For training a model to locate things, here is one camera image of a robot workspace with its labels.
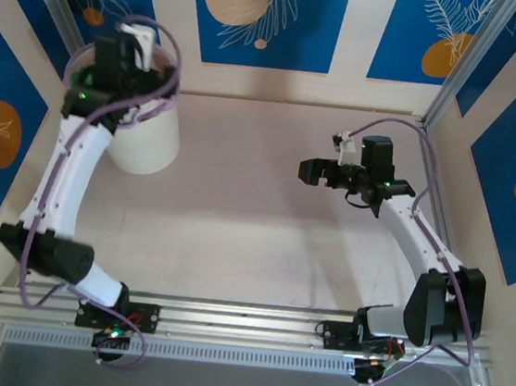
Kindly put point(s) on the white bin with pink liner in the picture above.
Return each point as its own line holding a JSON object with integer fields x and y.
{"x": 151, "y": 143}

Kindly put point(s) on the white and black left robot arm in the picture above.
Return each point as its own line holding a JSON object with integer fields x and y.
{"x": 62, "y": 171}

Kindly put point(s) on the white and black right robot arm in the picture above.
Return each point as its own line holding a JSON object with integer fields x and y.
{"x": 416, "y": 239}

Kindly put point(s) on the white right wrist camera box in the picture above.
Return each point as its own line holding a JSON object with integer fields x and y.
{"x": 347, "y": 147}

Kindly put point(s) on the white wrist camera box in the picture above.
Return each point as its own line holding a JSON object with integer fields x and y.
{"x": 144, "y": 45}
{"x": 347, "y": 147}

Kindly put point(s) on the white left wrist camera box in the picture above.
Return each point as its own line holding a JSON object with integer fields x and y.
{"x": 144, "y": 45}

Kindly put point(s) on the aluminium side rail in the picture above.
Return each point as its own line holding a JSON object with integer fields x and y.
{"x": 429, "y": 161}

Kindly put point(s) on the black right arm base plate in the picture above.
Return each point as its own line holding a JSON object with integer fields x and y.
{"x": 335, "y": 334}

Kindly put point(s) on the aluminium mounting rail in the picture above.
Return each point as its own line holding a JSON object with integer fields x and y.
{"x": 234, "y": 321}

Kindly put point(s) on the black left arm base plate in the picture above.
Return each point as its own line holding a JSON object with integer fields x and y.
{"x": 146, "y": 317}

